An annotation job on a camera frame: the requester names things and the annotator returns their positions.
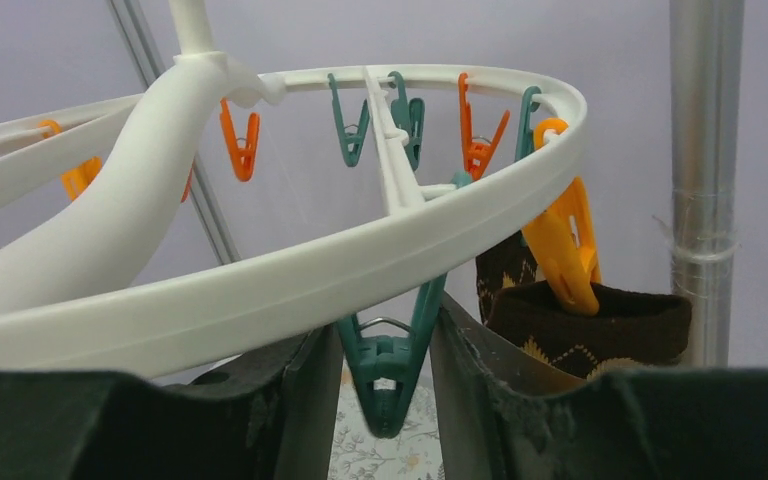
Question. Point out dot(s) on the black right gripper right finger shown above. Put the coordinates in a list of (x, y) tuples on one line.
[(505, 415)]

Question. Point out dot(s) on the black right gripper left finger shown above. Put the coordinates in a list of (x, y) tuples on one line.
[(269, 414)]

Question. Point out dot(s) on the teal front clip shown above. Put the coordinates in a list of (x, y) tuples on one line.
[(385, 357)]

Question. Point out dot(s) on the teal clip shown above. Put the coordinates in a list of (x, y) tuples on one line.
[(525, 141), (385, 357)]

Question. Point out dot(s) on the orange front clip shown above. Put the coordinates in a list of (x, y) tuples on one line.
[(563, 242)]

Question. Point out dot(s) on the orange clip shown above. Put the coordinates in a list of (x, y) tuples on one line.
[(477, 151), (563, 242)]

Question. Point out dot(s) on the orange right clip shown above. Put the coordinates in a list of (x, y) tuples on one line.
[(477, 151)]

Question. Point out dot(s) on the floral grey tablecloth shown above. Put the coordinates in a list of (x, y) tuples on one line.
[(414, 454)]

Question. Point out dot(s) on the grey right rack pole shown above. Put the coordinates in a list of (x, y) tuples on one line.
[(705, 66)]

